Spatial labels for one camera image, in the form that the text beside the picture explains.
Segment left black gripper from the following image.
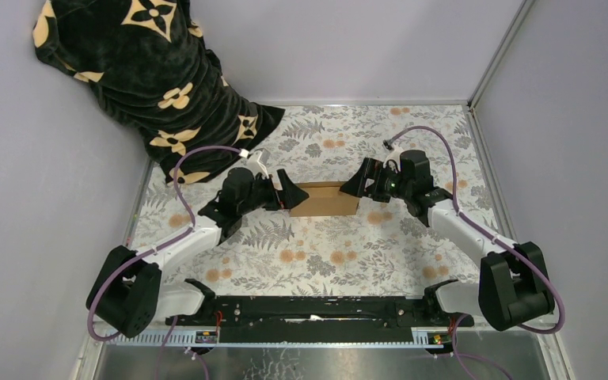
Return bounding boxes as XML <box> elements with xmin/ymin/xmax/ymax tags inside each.
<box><xmin>238</xmin><ymin>170</ymin><xmax>310</xmax><ymax>218</ymax></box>

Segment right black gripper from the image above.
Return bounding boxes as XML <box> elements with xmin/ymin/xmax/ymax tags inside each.
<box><xmin>339</xmin><ymin>158</ymin><xmax>411</xmax><ymax>204</ymax></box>

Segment brown cardboard box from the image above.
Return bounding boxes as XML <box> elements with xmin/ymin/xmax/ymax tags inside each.
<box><xmin>290</xmin><ymin>181</ymin><xmax>359</xmax><ymax>218</ymax></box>

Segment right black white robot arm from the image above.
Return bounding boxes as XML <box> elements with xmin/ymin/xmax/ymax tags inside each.
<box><xmin>340</xmin><ymin>150</ymin><xmax>563</xmax><ymax>331</ymax></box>

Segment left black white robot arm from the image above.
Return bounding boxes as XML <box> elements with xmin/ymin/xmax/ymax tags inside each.
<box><xmin>85</xmin><ymin>168</ymin><xmax>309</xmax><ymax>340</ymax></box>

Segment floral patterned table mat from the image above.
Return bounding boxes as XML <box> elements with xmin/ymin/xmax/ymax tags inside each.
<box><xmin>118</xmin><ymin>104</ymin><xmax>518</xmax><ymax>298</ymax></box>

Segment black floral plush blanket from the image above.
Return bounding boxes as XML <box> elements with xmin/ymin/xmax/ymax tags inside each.
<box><xmin>32</xmin><ymin>0</ymin><xmax>284</xmax><ymax>184</ymax></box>

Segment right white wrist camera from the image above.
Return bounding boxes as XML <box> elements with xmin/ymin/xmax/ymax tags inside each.
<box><xmin>383</xmin><ymin>146</ymin><xmax>404</xmax><ymax>173</ymax></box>

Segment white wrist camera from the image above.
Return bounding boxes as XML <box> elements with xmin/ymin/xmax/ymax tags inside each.
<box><xmin>245</xmin><ymin>149</ymin><xmax>272</xmax><ymax>180</ymax></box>
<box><xmin>383</xmin><ymin>146</ymin><xmax>404</xmax><ymax>173</ymax></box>

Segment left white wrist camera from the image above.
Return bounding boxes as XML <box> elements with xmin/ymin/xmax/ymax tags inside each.
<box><xmin>245</xmin><ymin>149</ymin><xmax>272</xmax><ymax>180</ymax></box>

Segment aluminium frame rails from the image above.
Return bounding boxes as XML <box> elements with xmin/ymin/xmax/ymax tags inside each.
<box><xmin>85</xmin><ymin>1</ymin><xmax>564</xmax><ymax>355</ymax></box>

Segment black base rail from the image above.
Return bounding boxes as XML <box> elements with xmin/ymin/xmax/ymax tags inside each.
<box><xmin>165</xmin><ymin>296</ymin><xmax>459</xmax><ymax>345</ymax></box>

